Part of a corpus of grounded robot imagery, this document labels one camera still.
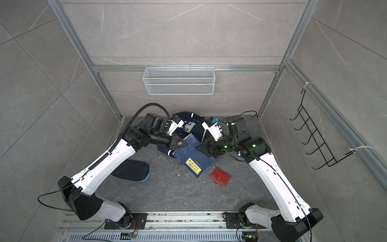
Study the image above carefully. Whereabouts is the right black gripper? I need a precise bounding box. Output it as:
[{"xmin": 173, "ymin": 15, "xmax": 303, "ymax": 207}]
[{"xmin": 197, "ymin": 132, "xmax": 238, "ymax": 158}]

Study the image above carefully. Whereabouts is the dark blue yellow-label book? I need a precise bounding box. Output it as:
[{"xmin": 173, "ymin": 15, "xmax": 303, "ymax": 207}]
[{"xmin": 173, "ymin": 134, "xmax": 215, "ymax": 178}]

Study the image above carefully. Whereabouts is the navy blue backpack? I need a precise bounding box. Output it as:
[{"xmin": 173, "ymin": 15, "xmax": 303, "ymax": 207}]
[{"xmin": 173, "ymin": 112, "xmax": 211, "ymax": 143}]

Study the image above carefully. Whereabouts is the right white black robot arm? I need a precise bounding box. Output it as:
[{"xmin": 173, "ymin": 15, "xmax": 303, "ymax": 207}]
[{"xmin": 198, "ymin": 117, "xmax": 324, "ymax": 242}]

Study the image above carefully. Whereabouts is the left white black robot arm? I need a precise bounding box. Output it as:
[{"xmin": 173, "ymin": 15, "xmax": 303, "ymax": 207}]
[{"xmin": 57, "ymin": 120, "xmax": 187, "ymax": 225}]

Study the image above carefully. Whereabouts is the navy blue pencil case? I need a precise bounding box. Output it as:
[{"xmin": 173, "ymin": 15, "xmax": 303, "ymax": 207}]
[{"xmin": 111, "ymin": 159, "xmax": 152, "ymax": 182}]

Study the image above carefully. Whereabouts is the red leather wallet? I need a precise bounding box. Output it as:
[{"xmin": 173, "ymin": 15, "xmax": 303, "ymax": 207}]
[{"xmin": 210, "ymin": 166, "xmax": 231, "ymax": 187}]

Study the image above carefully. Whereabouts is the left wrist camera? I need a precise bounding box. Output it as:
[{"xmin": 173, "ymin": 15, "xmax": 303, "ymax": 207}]
[{"xmin": 166, "ymin": 117, "xmax": 185, "ymax": 136}]

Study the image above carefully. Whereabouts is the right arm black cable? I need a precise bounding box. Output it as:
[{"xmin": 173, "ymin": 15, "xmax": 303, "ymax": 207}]
[{"xmin": 222, "ymin": 110, "xmax": 258, "ymax": 122}]

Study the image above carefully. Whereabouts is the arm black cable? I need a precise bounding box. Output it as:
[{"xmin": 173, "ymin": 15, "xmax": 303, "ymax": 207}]
[
  {"xmin": 37, "ymin": 102, "xmax": 171, "ymax": 212},
  {"xmin": 222, "ymin": 110, "xmax": 258, "ymax": 122}
]

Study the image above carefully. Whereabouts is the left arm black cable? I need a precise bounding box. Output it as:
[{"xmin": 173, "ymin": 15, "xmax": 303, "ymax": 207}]
[{"xmin": 37, "ymin": 102, "xmax": 171, "ymax": 212}]

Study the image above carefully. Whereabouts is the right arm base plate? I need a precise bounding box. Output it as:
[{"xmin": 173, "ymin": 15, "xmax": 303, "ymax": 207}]
[{"xmin": 222, "ymin": 212, "xmax": 266, "ymax": 229}]

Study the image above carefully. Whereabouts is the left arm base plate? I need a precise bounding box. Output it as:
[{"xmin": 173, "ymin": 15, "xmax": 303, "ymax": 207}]
[{"xmin": 104, "ymin": 213, "xmax": 148, "ymax": 229}]

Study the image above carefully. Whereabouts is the black wire hook rack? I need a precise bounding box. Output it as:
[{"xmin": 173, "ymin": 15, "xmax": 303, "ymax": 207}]
[{"xmin": 289, "ymin": 88, "xmax": 355, "ymax": 170}]

